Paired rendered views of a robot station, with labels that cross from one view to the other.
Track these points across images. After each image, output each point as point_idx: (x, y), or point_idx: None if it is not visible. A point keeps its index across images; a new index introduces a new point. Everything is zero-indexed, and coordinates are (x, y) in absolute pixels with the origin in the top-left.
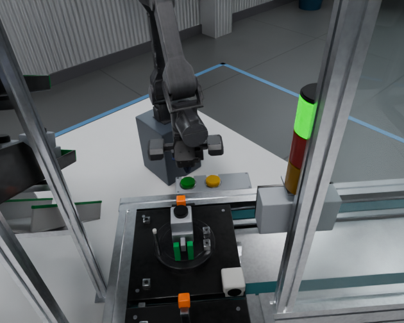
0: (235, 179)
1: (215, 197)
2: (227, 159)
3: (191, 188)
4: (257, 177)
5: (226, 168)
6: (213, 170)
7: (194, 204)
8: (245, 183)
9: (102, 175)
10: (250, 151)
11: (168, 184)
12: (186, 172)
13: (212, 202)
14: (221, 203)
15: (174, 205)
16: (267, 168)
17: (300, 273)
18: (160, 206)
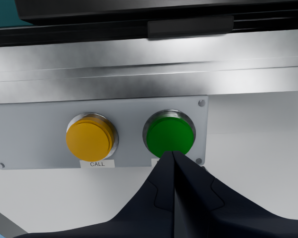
0: (29, 143)
1: (85, 77)
2: (94, 217)
3: (158, 115)
4: (38, 174)
5: (95, 199)
6: (118, 195)
7: (147, 29)
8: None
9: None
10: (55, 231)
11: (203, 167)
12: (179, 151)
13: (88, 46)
14: (59, 44)
15: (222, 23)
16: (21, 194)
17: None
18: (268, 38)
